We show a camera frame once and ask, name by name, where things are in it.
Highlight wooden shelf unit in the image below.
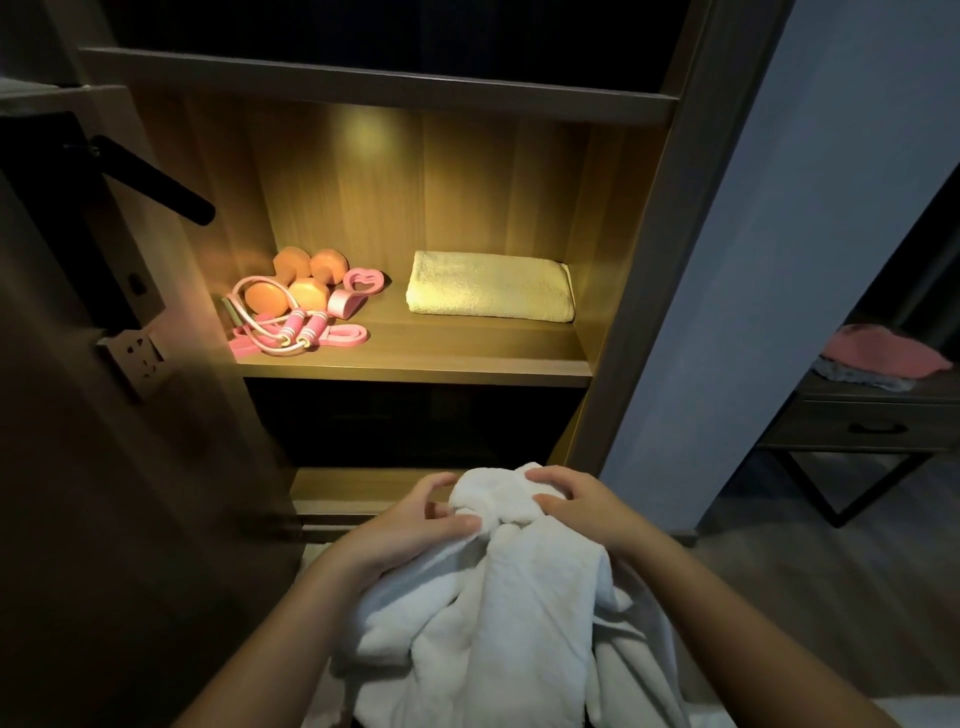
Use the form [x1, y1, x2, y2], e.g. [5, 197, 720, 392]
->
[45, 0, 796, 549]

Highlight black door handle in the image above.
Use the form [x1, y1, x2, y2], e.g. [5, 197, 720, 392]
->
[63, 135, 217, 228]

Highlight person's left forearm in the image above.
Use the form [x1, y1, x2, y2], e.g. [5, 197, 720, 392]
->
[171, 551, 378, 728]

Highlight beige wall socket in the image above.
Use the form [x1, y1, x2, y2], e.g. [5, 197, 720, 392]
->
[96, 325, 168, 403]

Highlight grey cloth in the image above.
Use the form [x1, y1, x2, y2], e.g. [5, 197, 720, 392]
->
[813, 355, 921, 393]

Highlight dark side table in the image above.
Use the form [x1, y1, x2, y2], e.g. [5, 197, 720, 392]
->
[756, 366, 960, 530]

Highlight white towel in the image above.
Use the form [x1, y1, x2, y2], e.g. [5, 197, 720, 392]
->
[300, 461, 695, 728]

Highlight pink skipping rope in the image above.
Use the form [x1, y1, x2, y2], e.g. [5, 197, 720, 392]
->
[228, 275, 332, 358]

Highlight person's right forearm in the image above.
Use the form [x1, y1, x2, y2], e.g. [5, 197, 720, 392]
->
[611, 525, 885, 728]

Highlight dark wooden door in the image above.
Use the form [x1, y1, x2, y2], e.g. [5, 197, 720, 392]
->
[0, 75, 305, 728]

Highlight person's left hand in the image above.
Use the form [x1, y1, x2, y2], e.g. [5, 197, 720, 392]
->
[339, 471, 482, 595]

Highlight folded cream towel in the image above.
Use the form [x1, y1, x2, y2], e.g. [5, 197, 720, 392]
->
[405, 250, 577, 324]

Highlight person's right hand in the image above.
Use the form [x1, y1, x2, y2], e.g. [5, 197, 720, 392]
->
[524, 464, 648, 561]

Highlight pink cloth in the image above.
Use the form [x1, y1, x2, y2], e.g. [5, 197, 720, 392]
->
[820, 323, 955, 381]

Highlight pink resistance band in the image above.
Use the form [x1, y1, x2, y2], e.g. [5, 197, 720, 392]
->
[228, 323, 369, 358]

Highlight pink oval grip ring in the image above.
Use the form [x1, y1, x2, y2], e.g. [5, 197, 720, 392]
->
[327, 288, 370, 321]

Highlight orange dumbbell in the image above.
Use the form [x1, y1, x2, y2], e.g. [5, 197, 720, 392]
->
[287, 247, 351, 315]
[243, 247, 310, 318]

